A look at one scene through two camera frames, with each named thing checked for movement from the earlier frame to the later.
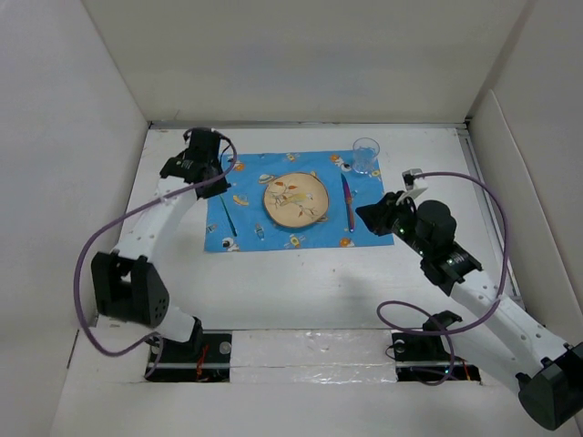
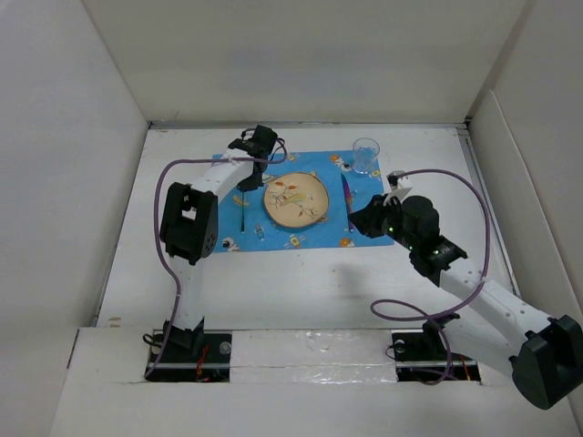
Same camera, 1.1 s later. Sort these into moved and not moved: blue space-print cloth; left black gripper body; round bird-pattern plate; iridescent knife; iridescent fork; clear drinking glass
Moved: left black gripper body; iridescent fork
Not moved: iridescent knife; round bird-pattern plate; blue space-print cloth; clear drinking glass
